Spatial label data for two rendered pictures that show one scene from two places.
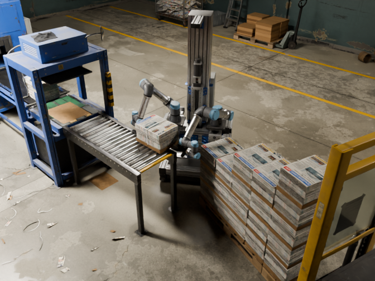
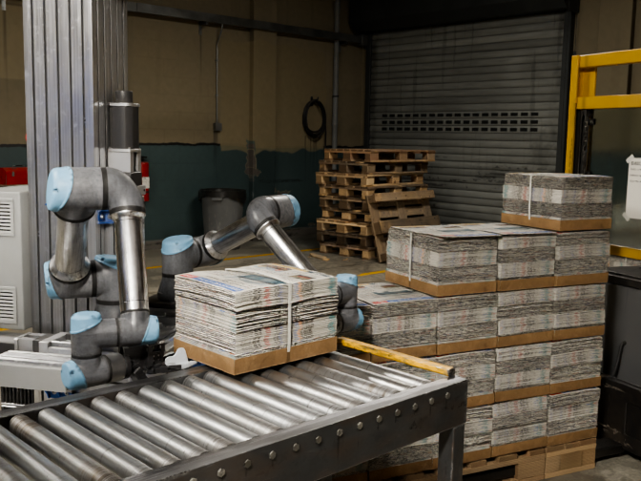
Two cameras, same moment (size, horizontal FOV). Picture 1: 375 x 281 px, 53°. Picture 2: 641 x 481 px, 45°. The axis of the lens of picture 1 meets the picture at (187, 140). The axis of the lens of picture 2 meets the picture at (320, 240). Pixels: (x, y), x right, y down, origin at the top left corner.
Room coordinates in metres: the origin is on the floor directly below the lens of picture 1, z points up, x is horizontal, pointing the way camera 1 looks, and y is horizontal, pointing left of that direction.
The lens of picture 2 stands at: (3.14, 2.51, 1.43)
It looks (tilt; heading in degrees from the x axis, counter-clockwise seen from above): 7 degrees down; 274
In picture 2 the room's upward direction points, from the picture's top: 1 degrees clockwise
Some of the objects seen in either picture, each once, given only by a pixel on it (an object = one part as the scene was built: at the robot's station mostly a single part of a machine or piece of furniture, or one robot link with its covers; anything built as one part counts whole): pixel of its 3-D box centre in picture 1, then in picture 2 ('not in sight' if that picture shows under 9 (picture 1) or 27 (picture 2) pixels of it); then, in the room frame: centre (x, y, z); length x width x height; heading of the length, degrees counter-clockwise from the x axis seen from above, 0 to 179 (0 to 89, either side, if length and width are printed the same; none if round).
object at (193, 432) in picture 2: (113, 138); (172, 425); (3.58, 0.84, 0.77); 0.47 x 0.05 x 0.05; 137
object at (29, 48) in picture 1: (54, 43); not in sight; (4.23, 1.54, 1.65); 0.60 x 0.45 x 0.20; 137
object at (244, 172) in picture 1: (257, 165); (440, 259); (2.87, -0.66, 0.95); 0.38 x 0.29 x 0.23; 121
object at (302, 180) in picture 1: (297, 228); (548, 319); (2.35, -0.96, 0.65); 0.39 x 0.30 x 1.29; 120
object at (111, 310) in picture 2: (174, 116); (114, 312); (3.95, 0.15, 0.87); 0.15 x 0.15 x 0.10
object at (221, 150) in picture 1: (244, 199); (408, 388); (2.98, -0.60, 0.42); 1.17 x 0.39 x 0.83; 30
